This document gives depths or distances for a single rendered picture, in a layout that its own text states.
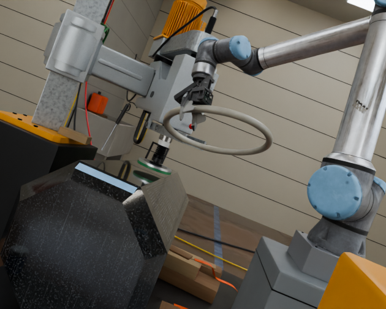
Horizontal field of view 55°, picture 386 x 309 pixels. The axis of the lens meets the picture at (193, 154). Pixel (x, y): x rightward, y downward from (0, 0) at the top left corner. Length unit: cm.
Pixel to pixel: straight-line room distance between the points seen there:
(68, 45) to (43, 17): 541
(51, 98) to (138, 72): 63
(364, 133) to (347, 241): 35
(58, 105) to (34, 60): 524
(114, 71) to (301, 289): 202
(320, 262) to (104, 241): 93
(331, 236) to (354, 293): 99
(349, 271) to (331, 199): 79
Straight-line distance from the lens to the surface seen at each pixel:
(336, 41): 146
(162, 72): 259
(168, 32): 286
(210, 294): 288
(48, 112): 269
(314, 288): 118
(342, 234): 129
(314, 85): 727
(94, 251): 176
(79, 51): 262
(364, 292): 29
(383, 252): 793
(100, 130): 495
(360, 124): 116
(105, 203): 170
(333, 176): 111
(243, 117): 143
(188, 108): 141
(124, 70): 273
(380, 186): 131
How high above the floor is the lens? 113
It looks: 3 degrees down
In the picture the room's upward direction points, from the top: 22 degrees clockwise
